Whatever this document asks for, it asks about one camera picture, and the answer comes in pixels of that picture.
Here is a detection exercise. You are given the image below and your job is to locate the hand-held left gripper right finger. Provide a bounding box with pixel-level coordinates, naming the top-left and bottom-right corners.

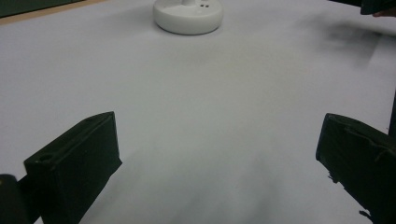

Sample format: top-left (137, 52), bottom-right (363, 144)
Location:
top-left (315, 112), bottom-right (396, 224)

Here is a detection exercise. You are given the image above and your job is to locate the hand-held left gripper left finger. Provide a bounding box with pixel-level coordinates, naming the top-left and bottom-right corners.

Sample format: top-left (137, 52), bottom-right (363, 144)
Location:
top-left (23, 111), bottom-right (123, 224)

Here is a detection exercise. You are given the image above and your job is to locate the white round lamp base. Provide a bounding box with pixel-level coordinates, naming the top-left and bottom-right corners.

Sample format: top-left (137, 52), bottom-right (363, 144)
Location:
top-left (151, 0), bottom-right (224, 35)

